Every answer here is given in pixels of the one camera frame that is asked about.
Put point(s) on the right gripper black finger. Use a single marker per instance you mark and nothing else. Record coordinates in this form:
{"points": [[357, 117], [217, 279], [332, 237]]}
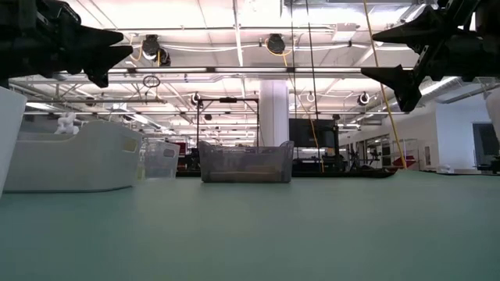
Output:
{"points": [[404, 84], [418, 29]]}

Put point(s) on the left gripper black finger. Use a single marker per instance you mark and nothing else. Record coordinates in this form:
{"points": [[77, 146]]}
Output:
{"points": [[99, 62], [97, 37]]}

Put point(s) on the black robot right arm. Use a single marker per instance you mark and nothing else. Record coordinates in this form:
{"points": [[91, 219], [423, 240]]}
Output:
{"points": [[488, 15]]}

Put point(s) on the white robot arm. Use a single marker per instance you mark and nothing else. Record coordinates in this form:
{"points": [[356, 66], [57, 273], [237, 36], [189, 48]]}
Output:
{"points": [[66, 123]]}

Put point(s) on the white plastic bin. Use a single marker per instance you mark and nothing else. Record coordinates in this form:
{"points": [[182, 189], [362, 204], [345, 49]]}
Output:
{"points": [[9, 136]]}

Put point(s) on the light grey translucent bin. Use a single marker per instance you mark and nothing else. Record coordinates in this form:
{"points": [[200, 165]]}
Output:
{"points": [[70, 164]]}

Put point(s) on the black monitor screen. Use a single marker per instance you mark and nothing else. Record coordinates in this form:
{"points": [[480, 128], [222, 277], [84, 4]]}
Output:
{"points": [[308, 132]]}

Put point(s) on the clear plastic bin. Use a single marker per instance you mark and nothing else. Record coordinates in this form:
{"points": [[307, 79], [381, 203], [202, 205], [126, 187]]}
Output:
{"points": [[160, 162]]}

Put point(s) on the white building pillar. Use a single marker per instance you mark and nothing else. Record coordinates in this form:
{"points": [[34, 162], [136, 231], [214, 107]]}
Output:
{"points": [[273, 113]]}

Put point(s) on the dark grey plastic bin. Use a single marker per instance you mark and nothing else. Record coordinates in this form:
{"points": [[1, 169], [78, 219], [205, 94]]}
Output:
{"points": [[246, 158]]}

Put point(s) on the black aluminium table frame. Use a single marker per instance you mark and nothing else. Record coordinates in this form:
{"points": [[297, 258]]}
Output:
{"points": [[351, 173]]}

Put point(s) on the black camera rig frame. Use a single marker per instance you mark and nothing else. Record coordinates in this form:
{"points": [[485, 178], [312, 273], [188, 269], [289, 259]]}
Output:
{"points": [[227, 100]]}

